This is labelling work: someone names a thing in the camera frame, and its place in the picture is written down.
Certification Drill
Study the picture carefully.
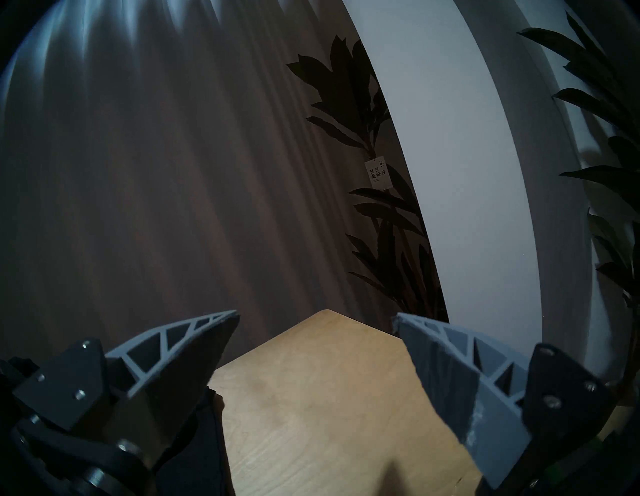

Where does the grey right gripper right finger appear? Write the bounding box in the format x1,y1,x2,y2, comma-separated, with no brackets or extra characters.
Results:
392,313,613,490

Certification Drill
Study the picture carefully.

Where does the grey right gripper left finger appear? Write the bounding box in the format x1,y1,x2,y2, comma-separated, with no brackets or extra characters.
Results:
12,310,241,471

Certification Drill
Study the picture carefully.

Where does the black t-shirt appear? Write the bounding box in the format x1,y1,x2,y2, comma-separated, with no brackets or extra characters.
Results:
150,385,236,496

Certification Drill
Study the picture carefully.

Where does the brown pleated curtain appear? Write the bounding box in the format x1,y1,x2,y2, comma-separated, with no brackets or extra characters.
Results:
0,0,441,361

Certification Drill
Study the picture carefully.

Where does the white paper plant tag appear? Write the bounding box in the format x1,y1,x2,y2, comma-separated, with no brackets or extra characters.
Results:
365,156,392,191

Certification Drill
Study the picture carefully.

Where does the dark plant in white pot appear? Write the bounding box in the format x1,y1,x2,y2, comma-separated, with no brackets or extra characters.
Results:
517,10,640,401

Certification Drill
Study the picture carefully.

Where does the tall dark leafy plant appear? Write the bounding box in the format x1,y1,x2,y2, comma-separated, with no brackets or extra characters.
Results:
286,35,448,326

